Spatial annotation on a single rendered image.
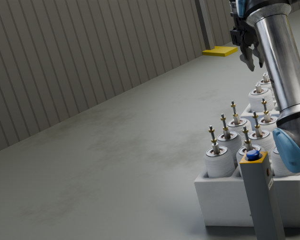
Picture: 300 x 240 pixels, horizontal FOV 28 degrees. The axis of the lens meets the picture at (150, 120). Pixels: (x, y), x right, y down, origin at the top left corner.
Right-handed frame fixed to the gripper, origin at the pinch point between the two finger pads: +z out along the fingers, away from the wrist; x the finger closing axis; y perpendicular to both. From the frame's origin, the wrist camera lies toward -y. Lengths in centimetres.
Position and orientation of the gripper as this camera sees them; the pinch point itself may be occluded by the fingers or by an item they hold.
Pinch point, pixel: (257, 66)
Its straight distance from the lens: 213.2
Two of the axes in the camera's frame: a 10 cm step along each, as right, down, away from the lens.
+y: -4.6, -1.9, 8.7
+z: 2.5, 9.1, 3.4
